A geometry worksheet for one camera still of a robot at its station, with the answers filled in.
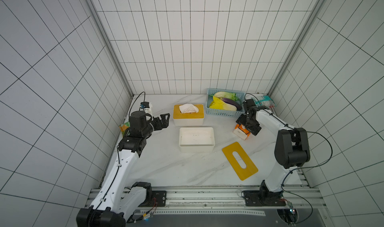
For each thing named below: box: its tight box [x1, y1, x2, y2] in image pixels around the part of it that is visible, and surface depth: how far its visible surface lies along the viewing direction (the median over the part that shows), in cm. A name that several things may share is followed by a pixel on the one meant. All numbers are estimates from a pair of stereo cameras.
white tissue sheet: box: [179, 103, 199, 114], surface depth 97 cm
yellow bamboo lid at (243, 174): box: [222, 141, 259, 181], surface depth 87 cm
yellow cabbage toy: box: [209, 95, 237, 111], surface depth 105 cm
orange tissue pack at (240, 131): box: [233, 124, 251, 141], surface depth 93 cm
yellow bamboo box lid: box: [173, 104, 205, 119], surface depth 98 cm
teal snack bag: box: [251, 95, 276, 108], surface depth 115 cm
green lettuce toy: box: [210, 91, 239, 101], surface depth 112 cm
